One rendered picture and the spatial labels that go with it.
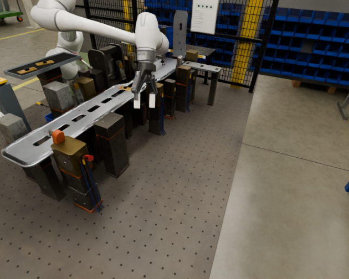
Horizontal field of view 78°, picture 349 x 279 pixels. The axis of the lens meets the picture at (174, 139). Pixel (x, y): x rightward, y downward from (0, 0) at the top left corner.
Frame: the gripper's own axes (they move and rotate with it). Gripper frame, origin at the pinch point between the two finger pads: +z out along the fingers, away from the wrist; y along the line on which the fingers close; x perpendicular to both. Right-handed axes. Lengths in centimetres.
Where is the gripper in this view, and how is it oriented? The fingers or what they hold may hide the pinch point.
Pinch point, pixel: (144, 106)
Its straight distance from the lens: 108.7
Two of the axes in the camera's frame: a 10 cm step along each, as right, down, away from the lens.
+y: -4.2, 1.6, -8.9
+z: -0.5, 9.8, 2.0
